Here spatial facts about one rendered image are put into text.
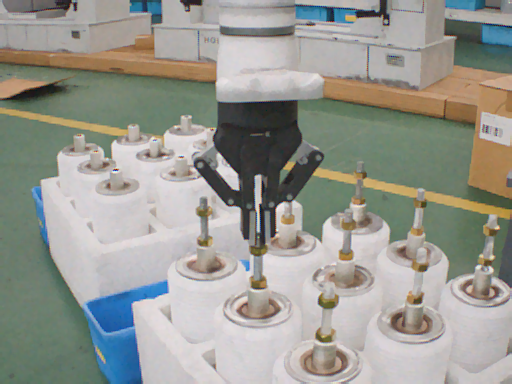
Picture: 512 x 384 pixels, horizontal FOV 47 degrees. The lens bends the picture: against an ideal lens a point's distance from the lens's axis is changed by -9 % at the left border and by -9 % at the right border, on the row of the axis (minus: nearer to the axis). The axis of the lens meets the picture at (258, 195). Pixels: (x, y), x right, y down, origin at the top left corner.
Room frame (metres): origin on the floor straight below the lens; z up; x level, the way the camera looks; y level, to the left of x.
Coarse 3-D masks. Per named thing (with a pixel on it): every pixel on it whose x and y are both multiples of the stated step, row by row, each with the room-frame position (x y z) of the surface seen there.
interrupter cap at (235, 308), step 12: (228, 300) 0.59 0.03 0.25; (240, 300) 0.59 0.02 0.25; (276, 300) 0.59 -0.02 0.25; (288, 300) 0.59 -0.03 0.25; (228, 312) 0.57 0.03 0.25; (240, 312) 0.57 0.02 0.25; (276, 312) 0.57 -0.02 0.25; (288, 312) 0.57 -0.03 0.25; (240, 324) 0.55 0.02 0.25; (252, 324) 0.54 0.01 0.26; (264, 324) 0.54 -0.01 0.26; (276, 324) 0.55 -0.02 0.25
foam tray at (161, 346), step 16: (144, 304) 0.70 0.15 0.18; (160, 304) 0.70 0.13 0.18; (144, 320) 0.67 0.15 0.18; (160, 320) 0.66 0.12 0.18; (144, 336) 0.67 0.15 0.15; (160, 336) 0.63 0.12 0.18; (176, 336) 0.63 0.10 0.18; (144, 352) 0.68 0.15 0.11; (160, 352) 0.63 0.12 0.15; (176, 352) 0.59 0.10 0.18; (192, 352) 0.59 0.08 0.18; (208, 352) 0.60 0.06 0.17; (144, 368) 0.69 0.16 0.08; (160, 368) 0.63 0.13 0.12; (176, 368) 0.59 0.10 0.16; (192, 368) 0.57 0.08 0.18; (208, 368) 0.56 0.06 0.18; (448, 368) 0.55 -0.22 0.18; (496, 368) 0.54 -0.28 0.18
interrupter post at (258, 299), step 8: (248, 288) 0.58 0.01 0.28; (264, 288) 0.57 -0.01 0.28; (248, 296) 0.58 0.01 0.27; (256, 296) 0.57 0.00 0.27; (264, 296) 0.57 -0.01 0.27; (248, 304) 0.58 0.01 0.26; (256, 304) 0.57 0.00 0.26; (264, 304) 0.57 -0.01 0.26; (256, 312) 0.57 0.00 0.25; (264, 312) 0.57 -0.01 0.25
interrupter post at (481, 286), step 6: (480, 270) 0.60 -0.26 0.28; (492, 270) 0.60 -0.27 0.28; (474, 276) 0.61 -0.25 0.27; (480, 276) 0.60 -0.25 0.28; (486, 276) 0.59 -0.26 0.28; (492, 276) 0.60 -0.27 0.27; (474, 282) 0.60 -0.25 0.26; (480, 282) 0.59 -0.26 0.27; (486, 282) 0.59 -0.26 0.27; (474, 288) 0.60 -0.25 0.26; (480, 288) 0.59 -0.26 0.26; (486, 288) 0.59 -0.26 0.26; (480, 294) 0.59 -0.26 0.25; (486, 294) 0.59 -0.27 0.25
